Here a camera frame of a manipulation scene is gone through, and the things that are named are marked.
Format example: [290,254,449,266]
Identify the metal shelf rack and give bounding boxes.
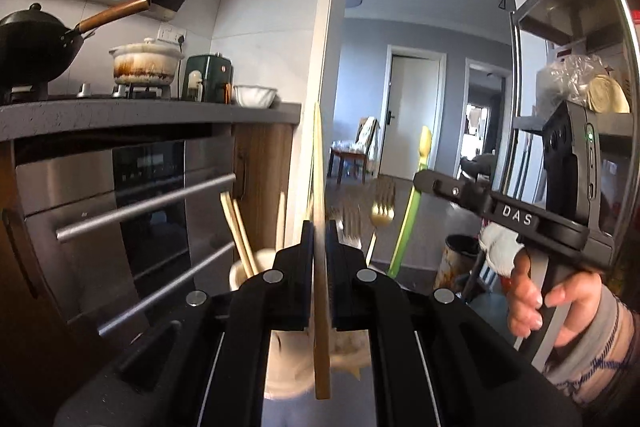
[506,0,640,260]

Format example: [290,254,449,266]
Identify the clear plastic bag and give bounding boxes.
[535,54,632,114]

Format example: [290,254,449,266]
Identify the white wall outlet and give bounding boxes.
[157,24,187,46]

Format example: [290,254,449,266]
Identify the grey kitchen countertop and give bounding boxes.
[0,99,302,142]

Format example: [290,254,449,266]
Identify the white cloth bundle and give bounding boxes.
[477,224,522,279]

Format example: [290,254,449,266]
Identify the gold fork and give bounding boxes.
[366,176,397,267]

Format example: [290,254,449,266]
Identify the yellow patterned bin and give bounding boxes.
[433,234,484,294]

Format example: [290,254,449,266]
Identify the wide wooden cabinet door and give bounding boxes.
[0,142,108,413]

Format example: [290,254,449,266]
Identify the narrow wooden cabinet door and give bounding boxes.
[232,123,294,254]

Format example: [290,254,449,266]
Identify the green kitchen appliance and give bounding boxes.
[180,53,234,103]

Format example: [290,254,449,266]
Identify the gas stove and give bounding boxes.
[0,81,182,104]

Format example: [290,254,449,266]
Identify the person's right hand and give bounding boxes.
[505,251,602,349]

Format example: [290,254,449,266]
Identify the person's right forearm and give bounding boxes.
[544,274,640,409]

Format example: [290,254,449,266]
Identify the white clay pot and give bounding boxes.
[109,37,185,87]

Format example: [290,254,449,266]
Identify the black wok with wooden handle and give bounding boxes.
[0,0,152,104]

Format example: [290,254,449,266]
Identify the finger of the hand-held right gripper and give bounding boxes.
[412,170,495,222]

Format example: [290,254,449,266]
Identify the wooden side table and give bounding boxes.
[328,145,370,186]

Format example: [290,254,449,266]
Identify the white ceramic utensil holder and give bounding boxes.
[228,247,372,402]

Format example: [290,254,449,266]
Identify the dark armchair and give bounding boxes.
[459,153,497,181]

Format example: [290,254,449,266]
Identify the wooden chopsticks pair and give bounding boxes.
[219,191,252,282]

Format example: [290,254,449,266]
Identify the stainless steel oven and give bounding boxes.
[14,138,237,340]

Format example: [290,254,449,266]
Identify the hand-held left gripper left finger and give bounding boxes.
[90,220,316,427]

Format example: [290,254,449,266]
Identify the white bowl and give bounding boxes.
[233,85,279,109]

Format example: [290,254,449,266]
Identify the green utensil with yellow flower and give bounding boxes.
[387,125,434,279]

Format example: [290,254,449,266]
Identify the white door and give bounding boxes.
[378,53,444,182]

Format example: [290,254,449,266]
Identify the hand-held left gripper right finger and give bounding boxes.
[324,220,583,427]

